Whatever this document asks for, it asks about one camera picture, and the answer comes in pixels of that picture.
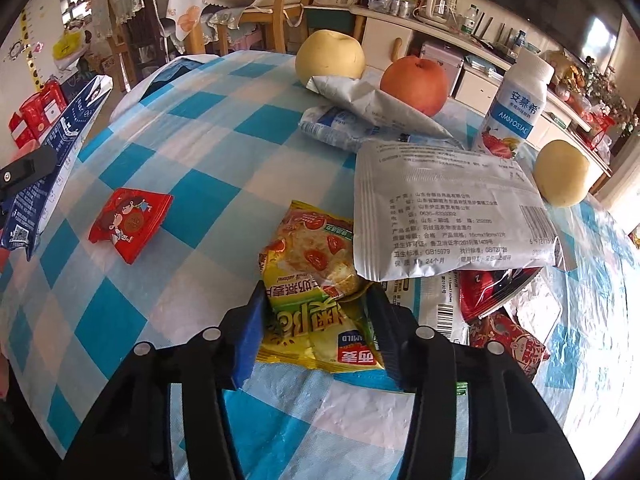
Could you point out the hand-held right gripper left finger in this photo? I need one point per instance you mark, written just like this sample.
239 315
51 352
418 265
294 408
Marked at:
250 337

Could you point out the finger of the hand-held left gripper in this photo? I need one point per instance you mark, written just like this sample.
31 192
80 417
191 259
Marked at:
25 170

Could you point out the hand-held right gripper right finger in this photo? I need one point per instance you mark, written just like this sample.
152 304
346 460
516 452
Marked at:
395 360

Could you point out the blue white milk carton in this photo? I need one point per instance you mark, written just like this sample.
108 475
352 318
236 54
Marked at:
65 135

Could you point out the yellow snack packet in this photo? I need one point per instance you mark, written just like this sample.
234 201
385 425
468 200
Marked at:
310 260

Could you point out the white wet wipes pouch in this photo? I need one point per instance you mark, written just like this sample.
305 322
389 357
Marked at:
440 210

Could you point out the red gift boxes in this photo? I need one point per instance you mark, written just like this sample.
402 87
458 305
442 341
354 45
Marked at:
35 112

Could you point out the crushed white carton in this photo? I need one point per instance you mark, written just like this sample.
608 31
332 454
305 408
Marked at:
435 305

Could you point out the red floral box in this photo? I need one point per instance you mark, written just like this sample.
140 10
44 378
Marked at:
510 345

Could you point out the red candy packet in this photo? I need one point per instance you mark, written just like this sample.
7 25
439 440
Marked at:
130 222

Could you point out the yellow plastic bag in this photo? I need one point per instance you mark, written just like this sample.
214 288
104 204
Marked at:
67 45

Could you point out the white orange print cloth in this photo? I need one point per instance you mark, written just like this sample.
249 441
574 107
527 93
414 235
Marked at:
187 5

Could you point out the large yellow pear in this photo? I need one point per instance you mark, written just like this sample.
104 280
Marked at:
560 172

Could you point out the red apple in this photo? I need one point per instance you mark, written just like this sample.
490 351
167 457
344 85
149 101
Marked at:
415 82

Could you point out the white yogurt bottle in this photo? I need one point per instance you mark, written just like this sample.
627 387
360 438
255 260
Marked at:
515 105

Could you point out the small yellow pear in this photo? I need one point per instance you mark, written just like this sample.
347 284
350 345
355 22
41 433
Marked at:
330 57

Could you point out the wooden chair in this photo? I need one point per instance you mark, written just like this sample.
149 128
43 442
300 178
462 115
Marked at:
277 15

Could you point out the pink storage case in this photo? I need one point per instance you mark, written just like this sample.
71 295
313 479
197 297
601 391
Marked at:
440 57

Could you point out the cream television cabinet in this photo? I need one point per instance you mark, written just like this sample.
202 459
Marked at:
385 30

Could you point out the artificial flower arrangement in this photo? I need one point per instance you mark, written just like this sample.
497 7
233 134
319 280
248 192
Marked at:
600 85

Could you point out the green label water bottle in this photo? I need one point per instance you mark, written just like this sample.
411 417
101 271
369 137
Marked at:
470 20

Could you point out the white electric kettle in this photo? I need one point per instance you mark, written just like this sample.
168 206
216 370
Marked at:
437 5

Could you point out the black television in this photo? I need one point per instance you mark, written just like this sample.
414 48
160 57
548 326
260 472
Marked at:
605 40

